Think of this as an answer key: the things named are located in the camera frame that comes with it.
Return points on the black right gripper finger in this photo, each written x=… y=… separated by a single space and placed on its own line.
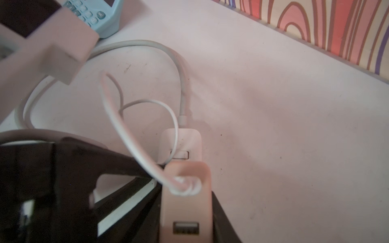
x=223 y=231

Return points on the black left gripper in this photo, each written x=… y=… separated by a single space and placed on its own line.
x=59 y=192

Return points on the pink charger adapter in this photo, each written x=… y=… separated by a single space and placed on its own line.
x=187 y=218

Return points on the white power strip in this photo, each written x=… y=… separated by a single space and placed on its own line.
x=189 y=147

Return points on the light blue calculator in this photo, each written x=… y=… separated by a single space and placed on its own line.
x=103 y=16

